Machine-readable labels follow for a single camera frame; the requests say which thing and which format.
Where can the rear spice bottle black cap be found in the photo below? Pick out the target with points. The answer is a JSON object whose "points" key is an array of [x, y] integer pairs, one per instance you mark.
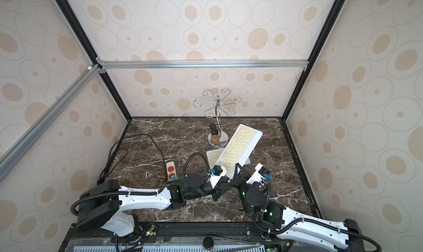
{"points": [[212, 128]]}

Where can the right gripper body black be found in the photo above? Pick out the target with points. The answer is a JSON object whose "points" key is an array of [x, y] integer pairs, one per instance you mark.
{"points": [[243, 181]]}

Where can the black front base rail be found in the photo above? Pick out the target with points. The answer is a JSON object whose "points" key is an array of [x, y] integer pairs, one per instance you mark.
{"points": [[182, 237]]}

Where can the aluminium frame bar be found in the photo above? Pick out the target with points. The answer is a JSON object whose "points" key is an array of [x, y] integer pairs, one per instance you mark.
{"points": [[204, 64], [27, 141]]}

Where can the beige power strip red sockets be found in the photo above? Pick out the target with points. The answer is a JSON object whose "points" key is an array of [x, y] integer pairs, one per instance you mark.
{"points": [[171, 171]]}

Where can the back aluminium frame bar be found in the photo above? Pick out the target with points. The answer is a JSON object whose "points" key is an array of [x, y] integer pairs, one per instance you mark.
{"points": [[204, 64]]}

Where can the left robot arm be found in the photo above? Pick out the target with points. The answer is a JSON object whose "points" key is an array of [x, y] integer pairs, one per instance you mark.
{"points": [[106, 205]]}

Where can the orange spice bottle black cap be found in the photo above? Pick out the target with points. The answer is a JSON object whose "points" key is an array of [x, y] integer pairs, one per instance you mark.
{"points": [[215, 138]]}

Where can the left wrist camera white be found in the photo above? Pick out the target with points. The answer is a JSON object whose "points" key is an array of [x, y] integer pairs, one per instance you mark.
{"points": [[216, 173]]}

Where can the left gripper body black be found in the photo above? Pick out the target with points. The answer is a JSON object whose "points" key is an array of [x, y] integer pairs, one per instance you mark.
{"points": [[205, 189]]}

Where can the chrome hook stand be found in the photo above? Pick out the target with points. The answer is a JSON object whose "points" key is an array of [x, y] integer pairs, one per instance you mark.
{"points": [[218, 103]]}

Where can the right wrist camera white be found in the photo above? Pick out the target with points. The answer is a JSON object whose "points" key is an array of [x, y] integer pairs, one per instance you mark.
{"points": [[260, 176]]}

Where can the white keyboard yellow keys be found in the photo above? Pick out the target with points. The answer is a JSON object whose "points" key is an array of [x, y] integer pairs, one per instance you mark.
{"points": [[213, 156], [239, 149]]}

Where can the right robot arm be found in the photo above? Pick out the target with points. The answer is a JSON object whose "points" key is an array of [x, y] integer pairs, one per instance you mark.
{"points": [[276, 220]]}

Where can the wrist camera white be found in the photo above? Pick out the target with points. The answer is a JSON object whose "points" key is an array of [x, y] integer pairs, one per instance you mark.
{"points": [[216, 173], [260, 176]]}

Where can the left aluminium frame bar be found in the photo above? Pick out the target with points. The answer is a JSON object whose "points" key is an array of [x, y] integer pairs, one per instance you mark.
{"points": [[27, 141]]}

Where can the black round knob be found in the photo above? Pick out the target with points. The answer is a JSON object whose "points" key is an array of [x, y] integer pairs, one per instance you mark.
{"points": [[208, 243]]}

